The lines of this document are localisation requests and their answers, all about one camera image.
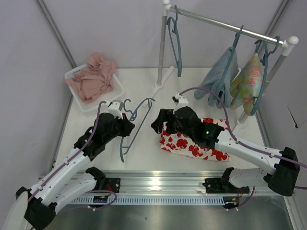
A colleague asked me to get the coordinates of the red poppy print skirt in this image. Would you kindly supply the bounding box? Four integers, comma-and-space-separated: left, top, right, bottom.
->
160, 122, 231, 161

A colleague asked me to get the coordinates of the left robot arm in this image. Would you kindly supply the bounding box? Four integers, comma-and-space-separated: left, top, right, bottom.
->
15, 113, 135, 230

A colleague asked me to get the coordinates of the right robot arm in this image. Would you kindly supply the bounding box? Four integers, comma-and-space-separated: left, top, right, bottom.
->
151, 106, 300, 196

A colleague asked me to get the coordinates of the teal hanger with blue garment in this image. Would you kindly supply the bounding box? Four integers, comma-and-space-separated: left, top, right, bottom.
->
215, 25, 244, 95

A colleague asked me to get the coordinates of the teal hanger with floral garment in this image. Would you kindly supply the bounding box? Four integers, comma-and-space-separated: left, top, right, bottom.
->
249, 40, 269, 115

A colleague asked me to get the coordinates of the white plastic laundry basket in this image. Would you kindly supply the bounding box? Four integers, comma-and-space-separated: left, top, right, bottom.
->
64, 63, 125, 113

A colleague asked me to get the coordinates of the pink crumpled garment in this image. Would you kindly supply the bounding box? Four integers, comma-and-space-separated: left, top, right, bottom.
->
65, 52, 117, 104

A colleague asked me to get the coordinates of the light blue fleece garment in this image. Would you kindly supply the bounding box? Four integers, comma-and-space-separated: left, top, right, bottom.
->
194, 47, 239, 108

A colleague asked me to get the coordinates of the pastel floral garment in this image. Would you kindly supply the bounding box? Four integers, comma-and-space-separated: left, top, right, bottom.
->
230, 53, 262, 116

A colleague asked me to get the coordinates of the silver clothes rack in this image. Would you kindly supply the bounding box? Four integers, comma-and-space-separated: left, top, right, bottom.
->
141, 0, 299, 127

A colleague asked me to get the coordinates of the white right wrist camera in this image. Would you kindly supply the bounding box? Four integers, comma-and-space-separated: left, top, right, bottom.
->
172, 93, 189, 105

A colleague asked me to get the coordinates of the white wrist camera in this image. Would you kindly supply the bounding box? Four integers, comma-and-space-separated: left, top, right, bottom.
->
172, 93, 189, 105
106, 100, 123, 119

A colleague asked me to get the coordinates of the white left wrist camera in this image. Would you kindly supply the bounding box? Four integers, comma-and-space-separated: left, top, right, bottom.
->
106, 100, 123, 119

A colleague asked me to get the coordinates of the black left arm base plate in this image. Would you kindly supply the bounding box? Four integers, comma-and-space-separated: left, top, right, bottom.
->
94, 178, 121, 193

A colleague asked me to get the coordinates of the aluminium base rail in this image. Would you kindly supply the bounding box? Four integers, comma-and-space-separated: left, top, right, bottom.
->
38, 169, 283, 196

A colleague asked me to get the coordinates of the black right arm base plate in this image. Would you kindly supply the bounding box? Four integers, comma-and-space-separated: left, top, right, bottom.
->
202, 178, 250, 194

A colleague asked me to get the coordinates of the white slotted cable duct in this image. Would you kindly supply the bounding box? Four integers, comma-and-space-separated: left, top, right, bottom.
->
70, 195, 225, 206

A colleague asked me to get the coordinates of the grey corner frame post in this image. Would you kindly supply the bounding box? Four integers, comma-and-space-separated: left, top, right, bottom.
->
34, 0, 77, 68

